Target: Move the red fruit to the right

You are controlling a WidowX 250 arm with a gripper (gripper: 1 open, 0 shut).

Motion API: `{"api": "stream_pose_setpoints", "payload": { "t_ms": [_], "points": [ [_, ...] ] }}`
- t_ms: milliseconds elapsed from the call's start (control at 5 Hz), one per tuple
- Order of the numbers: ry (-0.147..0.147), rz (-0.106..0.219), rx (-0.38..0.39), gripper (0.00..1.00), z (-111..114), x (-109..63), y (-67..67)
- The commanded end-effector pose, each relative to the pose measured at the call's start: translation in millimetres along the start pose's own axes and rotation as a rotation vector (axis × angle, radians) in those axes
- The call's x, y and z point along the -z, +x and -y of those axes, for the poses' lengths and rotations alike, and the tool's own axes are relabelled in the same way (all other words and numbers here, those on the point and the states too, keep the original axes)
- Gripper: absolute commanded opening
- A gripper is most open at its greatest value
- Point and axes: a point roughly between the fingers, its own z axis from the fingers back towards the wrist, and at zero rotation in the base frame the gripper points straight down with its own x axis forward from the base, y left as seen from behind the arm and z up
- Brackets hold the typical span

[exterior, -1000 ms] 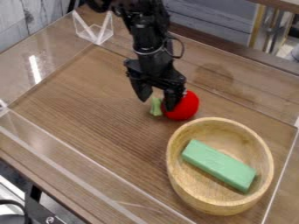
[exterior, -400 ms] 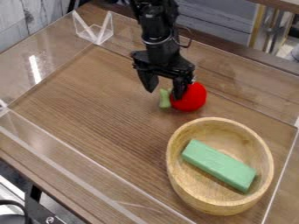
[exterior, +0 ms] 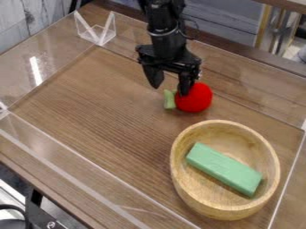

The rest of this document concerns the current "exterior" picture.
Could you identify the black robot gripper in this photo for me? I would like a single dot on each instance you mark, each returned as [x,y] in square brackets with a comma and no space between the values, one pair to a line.
[167,55]

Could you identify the round wooden bowl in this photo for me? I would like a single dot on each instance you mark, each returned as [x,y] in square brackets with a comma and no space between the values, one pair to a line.
[206,195]

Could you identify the red plush fruit green stem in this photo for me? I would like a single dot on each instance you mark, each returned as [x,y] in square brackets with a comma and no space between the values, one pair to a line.
[194,102]

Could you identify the green rectangular block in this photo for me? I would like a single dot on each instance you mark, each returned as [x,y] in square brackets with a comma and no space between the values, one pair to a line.
[224,169]

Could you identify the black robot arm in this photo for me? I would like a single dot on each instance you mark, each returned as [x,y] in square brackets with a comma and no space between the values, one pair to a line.
[163,15]

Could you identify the gold metal chair frame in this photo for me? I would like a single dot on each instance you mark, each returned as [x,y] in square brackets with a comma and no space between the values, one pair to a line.
[277,30]

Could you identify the black table clamp mount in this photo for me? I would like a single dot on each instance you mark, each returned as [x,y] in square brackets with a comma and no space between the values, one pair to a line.
[35,217]

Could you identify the clear acrylic tray wall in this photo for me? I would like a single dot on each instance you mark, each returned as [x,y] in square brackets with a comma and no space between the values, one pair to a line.
[86,190]

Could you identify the clear acrylic corner bracket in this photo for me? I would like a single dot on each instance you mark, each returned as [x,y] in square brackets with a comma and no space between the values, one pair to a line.
[95,34]

